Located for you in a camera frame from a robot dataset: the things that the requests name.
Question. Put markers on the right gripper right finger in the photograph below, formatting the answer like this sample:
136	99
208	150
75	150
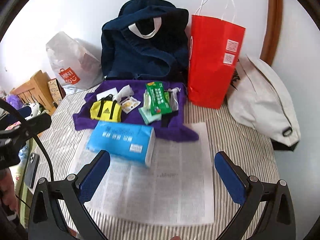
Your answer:
233	177

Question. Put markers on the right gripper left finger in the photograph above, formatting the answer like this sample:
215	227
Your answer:
90	176

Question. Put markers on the yellow adidas mini bag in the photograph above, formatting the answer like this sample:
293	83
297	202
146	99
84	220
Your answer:
106	109

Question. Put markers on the green snack packet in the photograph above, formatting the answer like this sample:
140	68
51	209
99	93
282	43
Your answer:
159	101

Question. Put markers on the white mesh drawstring pouch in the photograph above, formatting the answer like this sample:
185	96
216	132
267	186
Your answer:
173	98

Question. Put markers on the left hand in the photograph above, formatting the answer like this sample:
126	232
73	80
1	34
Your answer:
8	197

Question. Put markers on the smartphone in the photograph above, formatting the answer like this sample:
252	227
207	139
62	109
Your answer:
31	170

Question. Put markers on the purple plush toy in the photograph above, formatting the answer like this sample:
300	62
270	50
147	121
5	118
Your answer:
15	101

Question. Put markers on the printed paper sheet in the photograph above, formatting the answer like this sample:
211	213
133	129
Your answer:
177	189

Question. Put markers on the blue tissue pack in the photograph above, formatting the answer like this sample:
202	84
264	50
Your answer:
128	141

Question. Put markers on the patterned gift box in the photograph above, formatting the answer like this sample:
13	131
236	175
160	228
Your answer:
56	91

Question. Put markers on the white canvas bag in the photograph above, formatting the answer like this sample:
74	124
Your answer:
257	98

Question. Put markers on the white sticker packet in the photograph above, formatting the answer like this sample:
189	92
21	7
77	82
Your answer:
129	104

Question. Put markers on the mint green cloth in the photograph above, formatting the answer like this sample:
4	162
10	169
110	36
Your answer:
148	118

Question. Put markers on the crumpled white wrapper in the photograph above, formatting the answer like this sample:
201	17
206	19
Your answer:
125	92

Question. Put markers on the white Miniso plastic bag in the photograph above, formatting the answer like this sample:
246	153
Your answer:
74	66

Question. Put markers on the red paper shopping bag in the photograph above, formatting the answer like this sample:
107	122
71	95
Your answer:
215	46

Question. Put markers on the navy blue tote bag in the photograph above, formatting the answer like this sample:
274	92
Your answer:
147	41

